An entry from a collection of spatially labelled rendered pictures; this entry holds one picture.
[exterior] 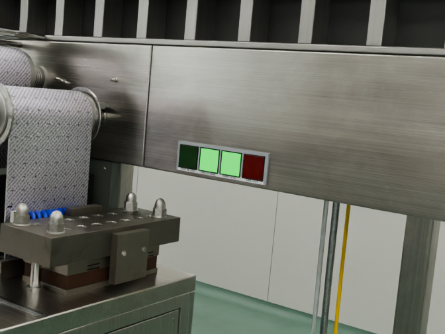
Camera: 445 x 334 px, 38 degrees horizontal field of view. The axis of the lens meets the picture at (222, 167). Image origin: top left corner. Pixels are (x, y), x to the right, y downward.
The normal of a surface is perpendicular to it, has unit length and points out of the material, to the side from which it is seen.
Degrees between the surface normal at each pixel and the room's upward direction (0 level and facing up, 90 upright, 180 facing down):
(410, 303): 90
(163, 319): 90
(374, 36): 90
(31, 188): 90
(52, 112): 78
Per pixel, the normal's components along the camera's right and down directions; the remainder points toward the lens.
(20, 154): 0.81, 0.14
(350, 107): -0.57, 0.04
